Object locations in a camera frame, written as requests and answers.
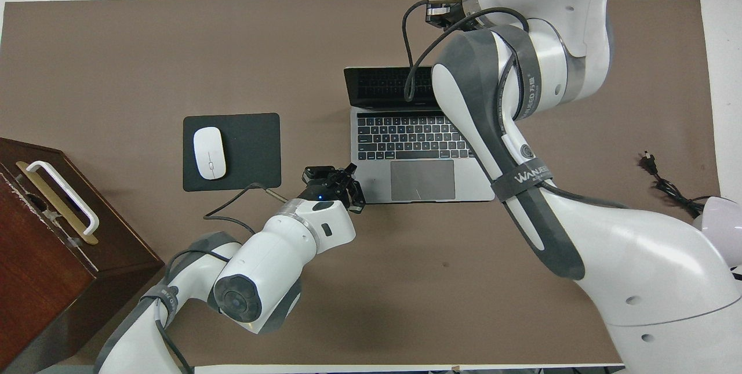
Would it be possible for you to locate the black mouse pad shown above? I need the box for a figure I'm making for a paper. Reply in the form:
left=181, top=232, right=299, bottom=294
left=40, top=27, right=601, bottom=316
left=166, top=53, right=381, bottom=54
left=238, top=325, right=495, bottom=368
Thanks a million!
left=183, top=112, right=282, bottom=193

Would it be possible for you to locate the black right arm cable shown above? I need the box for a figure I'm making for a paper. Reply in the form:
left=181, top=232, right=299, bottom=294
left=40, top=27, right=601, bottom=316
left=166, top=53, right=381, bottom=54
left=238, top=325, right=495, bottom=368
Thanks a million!
left=402, top=0, right=531, bottom=131

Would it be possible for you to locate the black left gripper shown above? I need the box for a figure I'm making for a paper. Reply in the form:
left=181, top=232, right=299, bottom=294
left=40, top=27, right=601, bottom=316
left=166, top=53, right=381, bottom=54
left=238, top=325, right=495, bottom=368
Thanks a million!
left=297, top=165, right=366, bottom=214

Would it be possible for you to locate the brass handle plate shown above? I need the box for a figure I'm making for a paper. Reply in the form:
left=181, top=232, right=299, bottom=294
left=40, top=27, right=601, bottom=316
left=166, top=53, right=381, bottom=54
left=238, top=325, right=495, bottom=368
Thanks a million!
left=16, top=161, right=99, bottom=245

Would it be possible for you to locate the white desk lamp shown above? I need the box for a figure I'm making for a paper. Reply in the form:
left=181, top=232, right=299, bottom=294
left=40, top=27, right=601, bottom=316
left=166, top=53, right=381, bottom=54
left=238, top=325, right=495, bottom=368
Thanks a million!
left=693, top=196, right=742, bottom=282

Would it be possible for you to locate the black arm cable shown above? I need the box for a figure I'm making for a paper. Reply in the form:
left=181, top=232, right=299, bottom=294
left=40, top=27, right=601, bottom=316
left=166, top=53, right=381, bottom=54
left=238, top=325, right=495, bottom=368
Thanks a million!
left=152, top=181, right=290, bottom=374
left=402, top=0, right=531, bottom=131

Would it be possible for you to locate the black lamp power cable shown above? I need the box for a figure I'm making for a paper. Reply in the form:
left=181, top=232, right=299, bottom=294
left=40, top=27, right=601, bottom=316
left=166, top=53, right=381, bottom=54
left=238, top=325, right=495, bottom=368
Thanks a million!
left=639, top=151, right=714, bottom=218

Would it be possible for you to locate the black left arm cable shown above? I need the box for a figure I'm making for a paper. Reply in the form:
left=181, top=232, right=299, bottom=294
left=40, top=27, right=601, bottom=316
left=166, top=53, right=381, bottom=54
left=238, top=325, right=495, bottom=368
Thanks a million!
left=152, top=181, right=290, bottom=374

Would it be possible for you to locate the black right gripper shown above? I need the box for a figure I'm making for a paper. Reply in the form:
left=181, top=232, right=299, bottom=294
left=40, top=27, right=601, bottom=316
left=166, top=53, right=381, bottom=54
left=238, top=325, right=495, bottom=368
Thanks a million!
left=426, top=0, right=464, bottom=30

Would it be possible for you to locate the white computer mouse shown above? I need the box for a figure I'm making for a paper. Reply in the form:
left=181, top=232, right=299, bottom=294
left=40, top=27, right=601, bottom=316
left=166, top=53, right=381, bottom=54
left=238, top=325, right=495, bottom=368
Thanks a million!
left=193, top=126, right=227, bottom=180

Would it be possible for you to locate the dark brown wooden box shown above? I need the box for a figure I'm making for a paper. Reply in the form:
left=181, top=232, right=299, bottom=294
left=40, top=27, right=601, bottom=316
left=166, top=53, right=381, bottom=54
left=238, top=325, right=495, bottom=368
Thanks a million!
left=0, top=137, right=165, bottom=372

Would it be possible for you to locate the silver grey laptop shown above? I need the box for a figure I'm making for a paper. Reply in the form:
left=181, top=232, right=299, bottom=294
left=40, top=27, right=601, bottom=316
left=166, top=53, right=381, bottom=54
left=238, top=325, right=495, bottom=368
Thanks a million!
left=344, top=66, right=495, bottom=204

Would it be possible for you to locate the brown table mat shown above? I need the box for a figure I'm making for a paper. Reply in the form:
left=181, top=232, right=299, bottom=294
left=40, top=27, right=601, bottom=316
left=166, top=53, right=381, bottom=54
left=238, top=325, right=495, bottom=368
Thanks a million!
left=0, top=0, right=721, bottom=369

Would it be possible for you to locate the white box handle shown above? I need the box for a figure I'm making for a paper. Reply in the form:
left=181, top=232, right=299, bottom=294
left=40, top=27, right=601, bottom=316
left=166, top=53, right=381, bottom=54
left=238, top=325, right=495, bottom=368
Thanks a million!
left=26, top=161, right=100, bottom=235

